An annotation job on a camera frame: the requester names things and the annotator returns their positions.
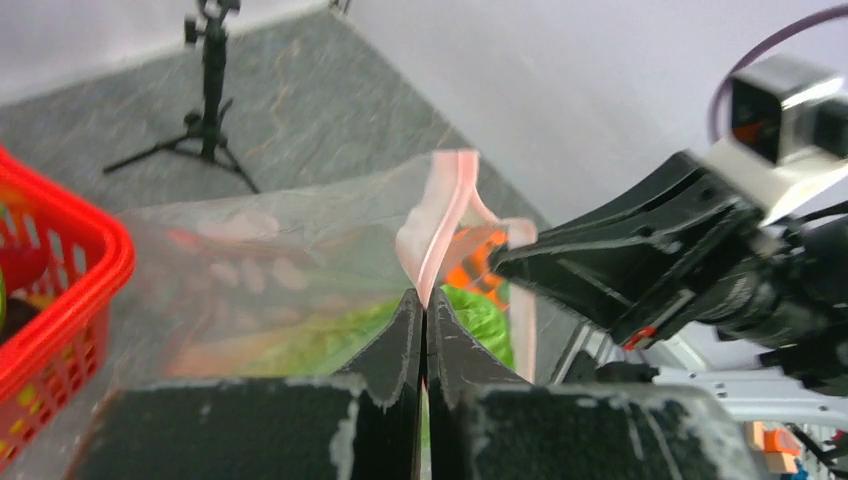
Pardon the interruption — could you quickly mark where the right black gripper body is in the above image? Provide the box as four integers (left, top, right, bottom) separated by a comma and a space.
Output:
715, 216, 847, 397

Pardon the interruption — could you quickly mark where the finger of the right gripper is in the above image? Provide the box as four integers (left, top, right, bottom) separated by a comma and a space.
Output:
490, 151, 762, 345

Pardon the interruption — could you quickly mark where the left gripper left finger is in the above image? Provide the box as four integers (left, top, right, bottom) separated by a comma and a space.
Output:
67, 290, 424, 480

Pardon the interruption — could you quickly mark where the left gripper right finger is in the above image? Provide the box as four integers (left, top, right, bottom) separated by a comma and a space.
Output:
426, 289, 761, 480

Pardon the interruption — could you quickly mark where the toy napa cabbage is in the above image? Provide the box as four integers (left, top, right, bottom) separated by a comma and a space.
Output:
236, 285, 515, 376

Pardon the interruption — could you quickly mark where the clear zip top bag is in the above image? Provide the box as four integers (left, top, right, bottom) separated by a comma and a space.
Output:
120, 149, 537, 380

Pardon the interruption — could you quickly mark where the orange plastic tape dispenser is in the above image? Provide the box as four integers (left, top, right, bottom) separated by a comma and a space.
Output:
441, 226, 509, 311

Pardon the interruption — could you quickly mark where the red plastic basket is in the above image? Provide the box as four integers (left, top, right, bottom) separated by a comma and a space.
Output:
1, 151, 135, 468

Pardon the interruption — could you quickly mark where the black tripod stand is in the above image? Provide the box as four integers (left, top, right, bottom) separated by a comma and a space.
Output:
102, 0, 260, 194

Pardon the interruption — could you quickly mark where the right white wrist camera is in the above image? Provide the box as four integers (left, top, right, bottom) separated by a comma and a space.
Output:
702, 55, 847, 226

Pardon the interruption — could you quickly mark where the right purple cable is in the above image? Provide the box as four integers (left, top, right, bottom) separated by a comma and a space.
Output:
707, 3, 848, 144

